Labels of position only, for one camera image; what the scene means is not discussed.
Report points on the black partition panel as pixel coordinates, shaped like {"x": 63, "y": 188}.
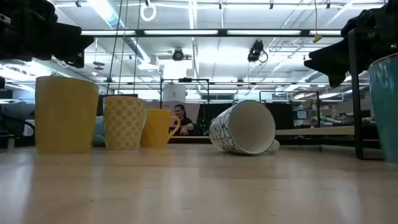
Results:
{"x": 283, "y": 115}

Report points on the white mug yellow dots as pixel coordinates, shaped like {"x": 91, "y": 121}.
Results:
{"x": 124, "y": 124}

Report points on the small grey post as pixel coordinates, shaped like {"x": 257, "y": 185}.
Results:
{"x": 11, "y": 143}

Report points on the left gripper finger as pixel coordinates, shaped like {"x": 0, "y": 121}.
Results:
{"x": 74, "y": 60}
{"x": 71, "y": 39}

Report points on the pink backdrop curtain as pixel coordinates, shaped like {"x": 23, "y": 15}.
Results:
{"x": 192, "y": 109}

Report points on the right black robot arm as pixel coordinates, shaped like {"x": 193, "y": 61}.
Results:
{"x": 382, "y": 25}

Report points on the white light strip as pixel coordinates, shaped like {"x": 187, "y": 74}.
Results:
{"x": 180, "y": 32}
{"x": 264, "y": 32}
{"x": 109, "y": 32}
{"x": 325, "y": 32}

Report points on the black table edge rail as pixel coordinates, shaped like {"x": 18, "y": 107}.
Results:
{"x": 186, "y": 140}

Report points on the silver ceiling duct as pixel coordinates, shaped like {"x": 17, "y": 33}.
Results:
{"x": 107, "y": 15}

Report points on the light blue mug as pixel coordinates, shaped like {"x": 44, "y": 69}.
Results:
{"x": 99, "y": 130}

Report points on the white mug blue mosaic pattern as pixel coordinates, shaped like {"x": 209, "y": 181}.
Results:
{"x": 245, "y": 127}

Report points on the black frame wooden shelf rack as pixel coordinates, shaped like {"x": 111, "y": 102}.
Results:
{"x": 311, "y": 130}

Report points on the black background frame rig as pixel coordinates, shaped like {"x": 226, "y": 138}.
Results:
{"x": 185, "y": 80}

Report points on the person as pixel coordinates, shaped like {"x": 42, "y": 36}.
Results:
{"x": 183, "y": 121}
{"x": 31, "y": 115}

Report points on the yellow hanging tag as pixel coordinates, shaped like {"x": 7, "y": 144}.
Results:
{"x": 317, "y": 38}

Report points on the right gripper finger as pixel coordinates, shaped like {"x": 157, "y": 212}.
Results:
{"x": 337, "y": 80}
{"x": 332, "y": 59}

